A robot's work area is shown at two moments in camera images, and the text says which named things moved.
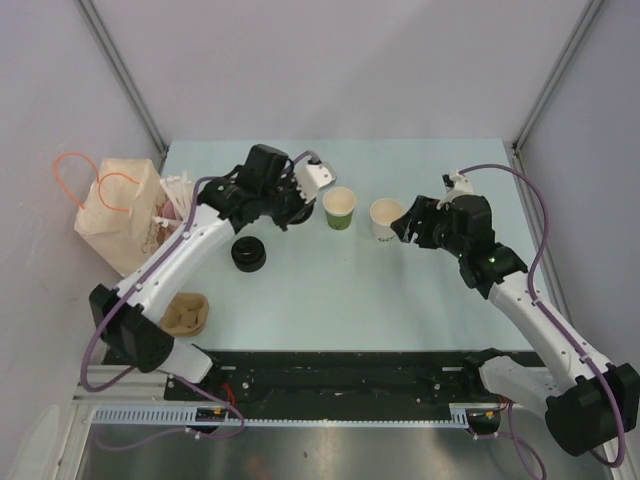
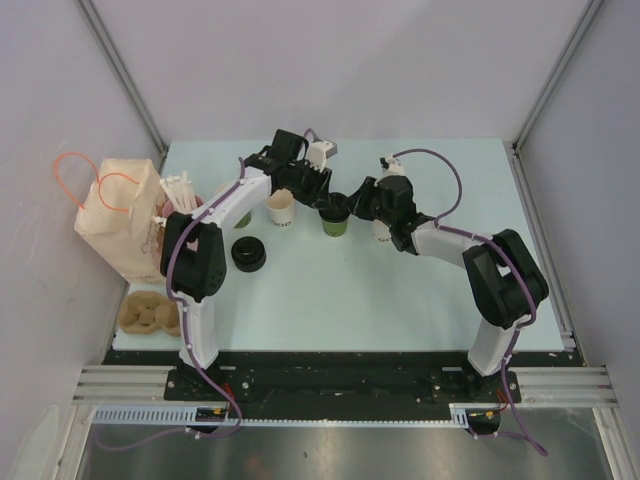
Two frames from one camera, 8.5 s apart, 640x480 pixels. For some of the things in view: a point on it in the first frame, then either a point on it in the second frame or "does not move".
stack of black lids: x=248 y=254 does not move
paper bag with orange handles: x=117 y=224 does not move
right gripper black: x=424 y=210 → x=358 y=203
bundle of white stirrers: x=181 y=192 does not move
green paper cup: x=339 y=203 → x=335 y=229
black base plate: x=347 y=378 does not move
